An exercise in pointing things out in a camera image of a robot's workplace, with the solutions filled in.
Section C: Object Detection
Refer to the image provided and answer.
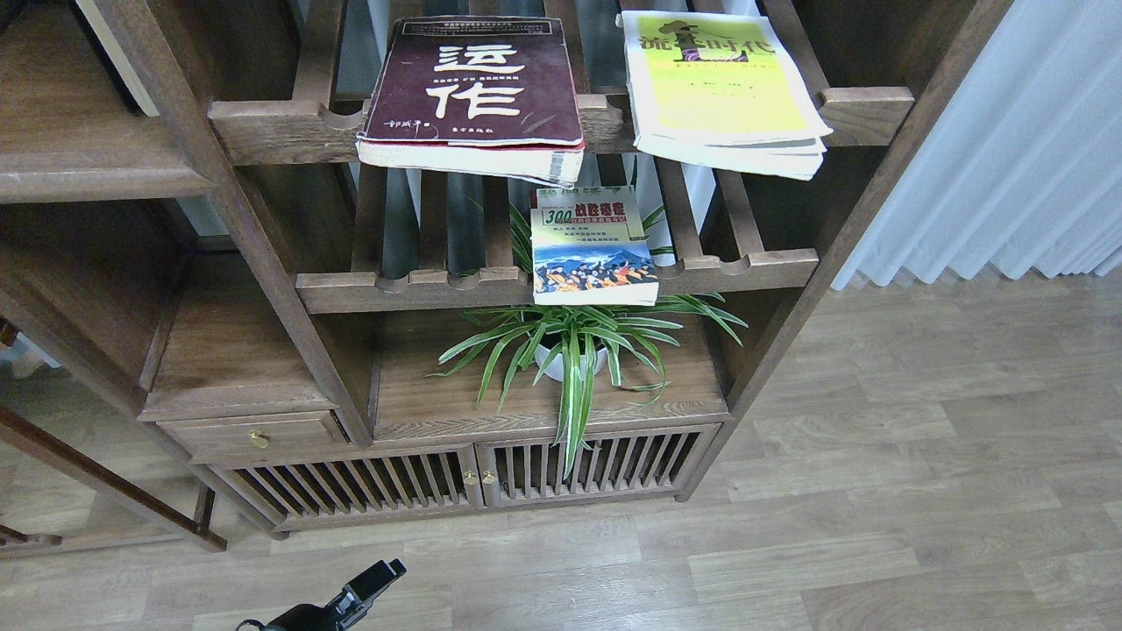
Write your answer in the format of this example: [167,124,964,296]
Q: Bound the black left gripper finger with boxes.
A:
[344,559,408,609]

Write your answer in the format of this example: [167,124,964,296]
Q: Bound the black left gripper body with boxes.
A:
[236,592,362,630]

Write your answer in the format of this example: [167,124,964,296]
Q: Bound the colourful 300 paperback book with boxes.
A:
[530,185,657,305]

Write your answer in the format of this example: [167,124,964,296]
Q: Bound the yellow green cover book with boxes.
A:
[618,11,830,181]

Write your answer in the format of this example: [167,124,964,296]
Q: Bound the brass drawer knob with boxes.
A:
[247,429,270,449]

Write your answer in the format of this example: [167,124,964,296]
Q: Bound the white plant pot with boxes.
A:
[534,342,607,382]

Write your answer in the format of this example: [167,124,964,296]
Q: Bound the green spider plant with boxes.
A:
[427,203,749,479]

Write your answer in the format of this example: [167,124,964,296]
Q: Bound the dark wooden bookshelf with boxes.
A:
[3,1,1010,538]

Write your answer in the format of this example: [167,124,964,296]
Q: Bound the maroon book white characters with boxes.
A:
[356,15,585,188]

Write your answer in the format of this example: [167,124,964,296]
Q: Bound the white pleated curtain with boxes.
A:
[831,1,1121,290]

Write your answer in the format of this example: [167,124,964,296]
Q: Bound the dark wooden side frame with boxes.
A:
[0,405,229,560]

